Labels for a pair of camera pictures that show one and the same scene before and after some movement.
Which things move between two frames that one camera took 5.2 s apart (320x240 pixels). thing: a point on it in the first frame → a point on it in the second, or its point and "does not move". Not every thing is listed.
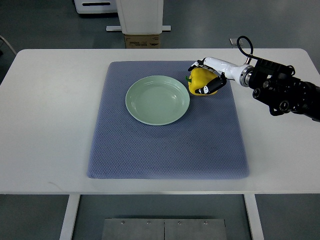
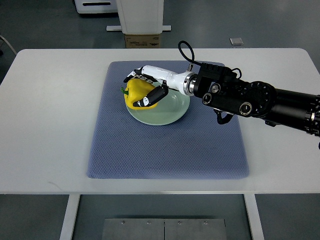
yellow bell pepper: x=200 y=77 → x=136 y=88
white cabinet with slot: x=96 y=6 does not move
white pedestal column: x=140 y=17 does not move
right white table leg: x=253 y=217 does not move
